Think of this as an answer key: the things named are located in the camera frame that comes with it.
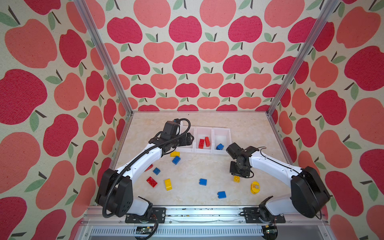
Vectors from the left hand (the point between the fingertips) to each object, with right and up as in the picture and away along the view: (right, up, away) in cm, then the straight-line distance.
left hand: (191, 139), depth 84 cm
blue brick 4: (+17, -30, -3) cm, 35 cm away
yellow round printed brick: (+35, -26, -3) cm, 44 cm away
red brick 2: (+7, -5, +17) cm, 19 cm away
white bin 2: (+23, 0, +24) cm, 33 cm away
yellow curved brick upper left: (-11, -11, +12) cm, 19 cm away
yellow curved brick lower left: (-13, -26, 0) cm, 29 cm away
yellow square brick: (+26, -23, -1) cm, 35 cm away
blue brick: (-10, -14, +9) cm, 19 cm away
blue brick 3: (+19, -7, +13) cm, 24 cm away
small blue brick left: (-21, -20, +4) cm, 29 cm away
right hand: (+27, -20, +1) cm, 34 cm away
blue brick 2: (+7, -26, +2) cm, 27 cm away
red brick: (-23, -24, 0) cm, 33 cm away
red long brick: (+11, -3, +17) cm, 21 cm away
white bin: (+4, 0, +20) cm, 20 cm away
